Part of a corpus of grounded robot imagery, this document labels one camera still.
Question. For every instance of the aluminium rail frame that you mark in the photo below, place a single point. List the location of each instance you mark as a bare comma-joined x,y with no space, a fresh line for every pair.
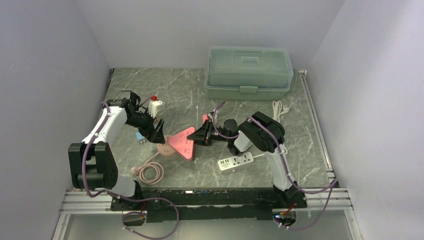
183,91

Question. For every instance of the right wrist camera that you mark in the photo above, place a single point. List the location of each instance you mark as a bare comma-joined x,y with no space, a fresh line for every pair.
212,116

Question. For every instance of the pink plug adapter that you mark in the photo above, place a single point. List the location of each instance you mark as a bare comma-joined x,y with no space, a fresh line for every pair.
205,118

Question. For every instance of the pink triangular socket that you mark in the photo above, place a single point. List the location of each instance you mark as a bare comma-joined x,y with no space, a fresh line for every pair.
181,144

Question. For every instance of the green plastic storage box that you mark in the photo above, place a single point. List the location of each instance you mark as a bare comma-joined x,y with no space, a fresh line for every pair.
248,73

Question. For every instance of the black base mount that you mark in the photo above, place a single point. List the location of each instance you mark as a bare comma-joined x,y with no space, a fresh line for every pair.
163,204

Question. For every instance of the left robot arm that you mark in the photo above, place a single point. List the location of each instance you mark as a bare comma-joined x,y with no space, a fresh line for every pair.
92,164

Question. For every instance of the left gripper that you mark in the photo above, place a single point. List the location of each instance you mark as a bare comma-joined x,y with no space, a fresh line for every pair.
151,133

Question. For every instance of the round pink socket hub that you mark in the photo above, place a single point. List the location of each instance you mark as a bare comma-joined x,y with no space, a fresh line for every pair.
165,150

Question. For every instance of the blue charger cube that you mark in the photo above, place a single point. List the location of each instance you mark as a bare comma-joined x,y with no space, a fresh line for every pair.
140,138

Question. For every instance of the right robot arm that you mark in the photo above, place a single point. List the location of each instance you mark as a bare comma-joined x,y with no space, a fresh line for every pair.
264,133

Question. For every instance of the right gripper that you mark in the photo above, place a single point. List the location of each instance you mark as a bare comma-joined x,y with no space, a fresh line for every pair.
203,133

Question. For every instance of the white power strip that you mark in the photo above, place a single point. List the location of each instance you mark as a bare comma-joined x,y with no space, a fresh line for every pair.
231,163

